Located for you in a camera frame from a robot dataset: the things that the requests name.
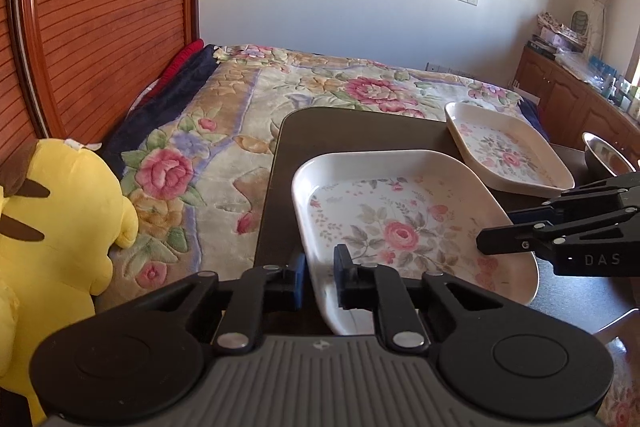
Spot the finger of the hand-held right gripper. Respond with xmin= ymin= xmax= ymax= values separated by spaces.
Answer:
xmin=510 ymin=172 xmax=640 ymax=228
xmin=476 ymin=204 xmax=640 ymax=259

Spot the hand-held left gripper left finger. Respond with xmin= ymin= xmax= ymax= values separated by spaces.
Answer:
xmin=127 ymin=252 xmax=307 ymax=354

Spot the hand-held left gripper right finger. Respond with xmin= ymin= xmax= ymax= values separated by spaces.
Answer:
xmin=334 ymin=244 xmax=506 ymax=350

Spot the small floral white plate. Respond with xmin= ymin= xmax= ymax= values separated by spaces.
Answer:
xmin=444 ymin=102 xmax=576 ymax=198

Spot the large floral white plate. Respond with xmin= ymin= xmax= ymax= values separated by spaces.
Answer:
xmin=291 ymin=149 xmax=540 ymax=337

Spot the stainless steel bowl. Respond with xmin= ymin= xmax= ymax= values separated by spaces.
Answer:
xmin=581 ymin=132 xmax=639 ymax=176

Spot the wooden cabinet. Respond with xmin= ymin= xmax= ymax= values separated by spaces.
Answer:
xmin=515 ymin=44 xmax=640 ymax=170

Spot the floral bed blanket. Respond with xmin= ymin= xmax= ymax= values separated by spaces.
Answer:
xmin=107 ymin=46 xmax=640 ymax=427

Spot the group of blue bottles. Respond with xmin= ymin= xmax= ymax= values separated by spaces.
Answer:
xmin=589 ymin=56 xmax=640 ymax=115

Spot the clear plastic bag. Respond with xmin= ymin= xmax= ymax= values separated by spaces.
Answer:
xmin=554 ymin=49 xmax=603 ymax=80

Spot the stack of dark books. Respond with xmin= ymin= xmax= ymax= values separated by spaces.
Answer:
xmin=526 ymin=35 xmax=559 ymax=60

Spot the floral storage box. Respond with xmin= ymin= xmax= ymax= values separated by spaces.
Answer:
xmin=536 ymin=13 xmax=590 ymax=44

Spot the yellow plush toy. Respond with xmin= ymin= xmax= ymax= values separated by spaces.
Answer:
xmin=0 ymin=138 xmax=140 ymax=425

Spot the red cloth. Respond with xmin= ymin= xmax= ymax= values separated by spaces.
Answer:
xmin=144 ymin=39 xmax=206 ymax=102

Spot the wooden slatted wardrobe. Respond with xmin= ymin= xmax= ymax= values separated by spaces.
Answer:
xmin=0 ymin=0 xmax=203 ymax=170

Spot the low wall socket row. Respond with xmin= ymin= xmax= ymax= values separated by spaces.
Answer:
xmin=425 ymin=62 xmax=473 ymax=76

